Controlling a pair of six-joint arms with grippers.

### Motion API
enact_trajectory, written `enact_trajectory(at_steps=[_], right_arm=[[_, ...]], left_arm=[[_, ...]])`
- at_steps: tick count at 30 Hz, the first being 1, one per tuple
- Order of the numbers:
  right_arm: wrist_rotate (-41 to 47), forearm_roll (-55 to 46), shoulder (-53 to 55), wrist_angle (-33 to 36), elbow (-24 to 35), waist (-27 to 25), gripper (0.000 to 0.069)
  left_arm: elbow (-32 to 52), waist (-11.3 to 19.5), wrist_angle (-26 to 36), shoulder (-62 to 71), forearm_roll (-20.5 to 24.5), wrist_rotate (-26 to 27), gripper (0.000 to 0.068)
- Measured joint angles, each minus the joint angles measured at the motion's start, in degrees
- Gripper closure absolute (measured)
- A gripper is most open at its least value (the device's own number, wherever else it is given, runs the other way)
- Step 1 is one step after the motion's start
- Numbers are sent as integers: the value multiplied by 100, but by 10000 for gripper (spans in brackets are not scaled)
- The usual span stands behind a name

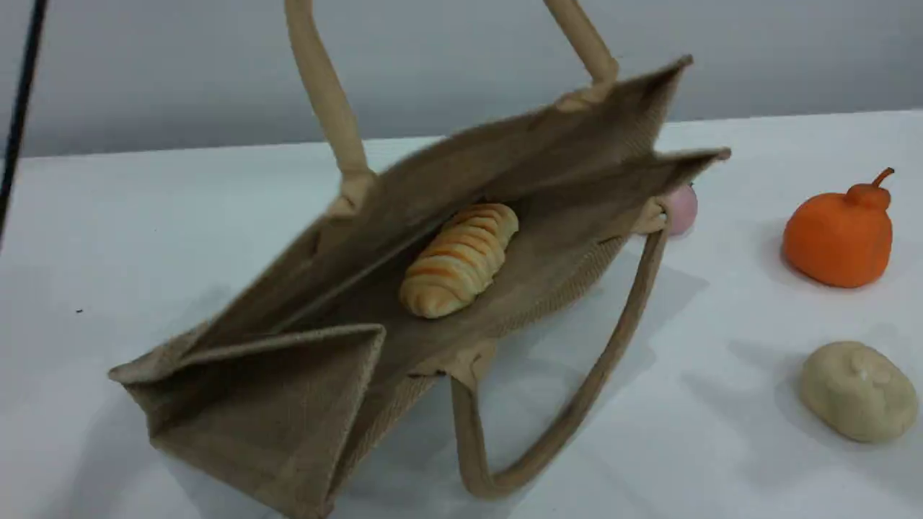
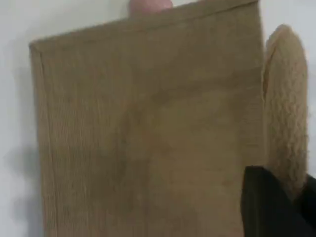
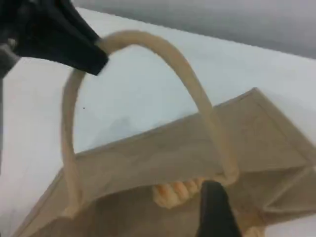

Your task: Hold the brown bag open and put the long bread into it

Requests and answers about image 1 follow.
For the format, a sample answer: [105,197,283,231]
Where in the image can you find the orange tangerine toy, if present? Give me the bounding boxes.
[782,167,896,289]

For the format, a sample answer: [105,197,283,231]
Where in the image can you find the black cable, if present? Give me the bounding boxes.
[0,0,49,242]

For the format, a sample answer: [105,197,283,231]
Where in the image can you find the long striped bread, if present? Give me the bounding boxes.
[399,203,520,319]

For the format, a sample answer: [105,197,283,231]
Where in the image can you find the pink peach toy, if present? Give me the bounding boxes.
[663,184,699,237]

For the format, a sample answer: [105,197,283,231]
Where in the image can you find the brown jute tote bag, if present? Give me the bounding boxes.
[108,0,733,519]

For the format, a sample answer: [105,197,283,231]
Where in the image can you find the beige round bun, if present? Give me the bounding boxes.
[797,341,918,444]

